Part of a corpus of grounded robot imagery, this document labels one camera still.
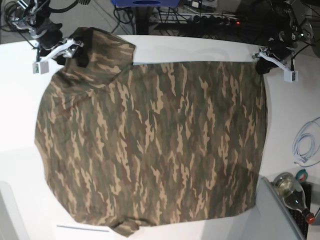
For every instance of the clear glass bottle red cap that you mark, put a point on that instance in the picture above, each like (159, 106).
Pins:
(293, 196)

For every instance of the camouflage t-shirt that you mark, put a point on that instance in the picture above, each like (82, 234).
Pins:
(129, 146)

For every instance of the green tape roll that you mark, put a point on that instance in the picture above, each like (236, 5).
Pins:
(301, 175)

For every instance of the white paper sheet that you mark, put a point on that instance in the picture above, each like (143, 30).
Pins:
(82, 228)

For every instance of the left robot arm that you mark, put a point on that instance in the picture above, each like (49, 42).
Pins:
(290, 26)

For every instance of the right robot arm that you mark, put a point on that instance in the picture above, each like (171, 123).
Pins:
(34, 18)

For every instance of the blue box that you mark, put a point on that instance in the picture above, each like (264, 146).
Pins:
(148, 3)

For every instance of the black power strip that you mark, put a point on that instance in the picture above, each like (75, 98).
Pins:
(215, 20)

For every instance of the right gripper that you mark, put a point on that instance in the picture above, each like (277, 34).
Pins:
(48, 35)

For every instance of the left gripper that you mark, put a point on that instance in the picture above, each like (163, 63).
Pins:
(276, 49)

